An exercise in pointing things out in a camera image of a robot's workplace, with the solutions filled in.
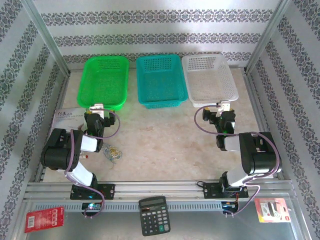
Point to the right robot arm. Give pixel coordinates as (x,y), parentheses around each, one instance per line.
(260,160)

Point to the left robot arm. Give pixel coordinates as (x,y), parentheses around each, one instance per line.
(55,155)

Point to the book with carved stamp cover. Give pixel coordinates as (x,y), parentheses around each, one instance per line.
(67,118)

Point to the red tipped pen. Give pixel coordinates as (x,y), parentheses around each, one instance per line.
(84,156)

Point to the white plastic basket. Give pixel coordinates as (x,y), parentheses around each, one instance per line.
(210,80)

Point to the green plastic basket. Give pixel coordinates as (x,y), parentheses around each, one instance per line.
(102,82)

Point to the teal plastic basket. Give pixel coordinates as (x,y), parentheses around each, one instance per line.
(161,80)

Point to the red USB drive package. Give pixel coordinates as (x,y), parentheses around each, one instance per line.
(272,210)

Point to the black desk calculator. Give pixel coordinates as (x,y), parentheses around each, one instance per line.
(153,217)

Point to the red card package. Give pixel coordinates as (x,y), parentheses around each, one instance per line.
(43,220)

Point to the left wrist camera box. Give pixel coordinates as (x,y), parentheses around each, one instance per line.
(97,108)

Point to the aluminium table side rail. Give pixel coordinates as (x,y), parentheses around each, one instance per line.
(260,112)
(62,95)

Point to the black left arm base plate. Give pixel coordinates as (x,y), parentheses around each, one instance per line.
(110,191)

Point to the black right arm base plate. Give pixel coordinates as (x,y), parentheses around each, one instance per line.
(211,191)

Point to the aluminium mounting rail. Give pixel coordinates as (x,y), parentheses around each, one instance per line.
(155,188)

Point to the aluminium frame post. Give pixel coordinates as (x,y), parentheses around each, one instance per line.
(267,35)
(45,35)

